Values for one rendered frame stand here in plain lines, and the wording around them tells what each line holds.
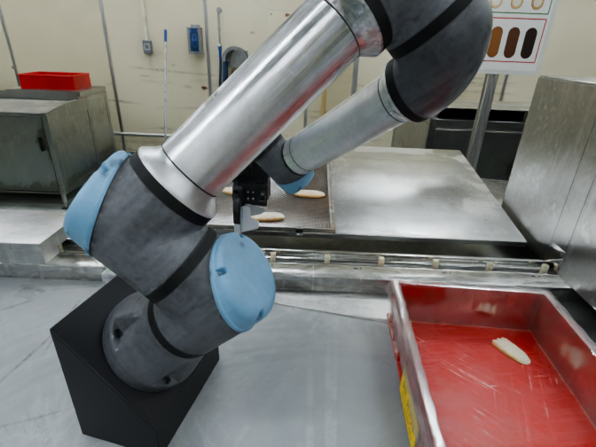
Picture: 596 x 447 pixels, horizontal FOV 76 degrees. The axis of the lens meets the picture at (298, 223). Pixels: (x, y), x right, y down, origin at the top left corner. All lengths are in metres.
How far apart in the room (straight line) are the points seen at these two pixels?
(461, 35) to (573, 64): 4.91
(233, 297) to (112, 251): 0.14
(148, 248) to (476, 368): 0.63
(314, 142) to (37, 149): 3.16
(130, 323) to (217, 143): 0.28
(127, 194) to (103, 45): 4.66
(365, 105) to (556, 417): 0.59
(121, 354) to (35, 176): 3.25
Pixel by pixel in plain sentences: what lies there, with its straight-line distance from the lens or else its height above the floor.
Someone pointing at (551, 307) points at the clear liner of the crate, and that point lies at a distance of 0.91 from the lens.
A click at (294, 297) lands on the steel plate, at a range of 0.91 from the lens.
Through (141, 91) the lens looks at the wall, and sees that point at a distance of 4.97.
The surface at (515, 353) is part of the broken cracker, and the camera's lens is 0.89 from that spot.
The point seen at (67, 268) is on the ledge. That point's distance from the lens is 1.07.
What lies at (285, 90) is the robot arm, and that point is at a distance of 0.43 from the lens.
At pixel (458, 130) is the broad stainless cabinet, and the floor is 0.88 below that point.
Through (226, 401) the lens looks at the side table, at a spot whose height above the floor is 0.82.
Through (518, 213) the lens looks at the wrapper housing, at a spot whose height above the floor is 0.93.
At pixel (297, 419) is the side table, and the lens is 0.68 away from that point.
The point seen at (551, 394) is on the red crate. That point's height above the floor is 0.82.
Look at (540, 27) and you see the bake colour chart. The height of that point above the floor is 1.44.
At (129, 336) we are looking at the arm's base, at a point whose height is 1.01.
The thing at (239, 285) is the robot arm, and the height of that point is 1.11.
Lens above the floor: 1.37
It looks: 26 degrees down
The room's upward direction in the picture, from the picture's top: 2 degrees clockwise
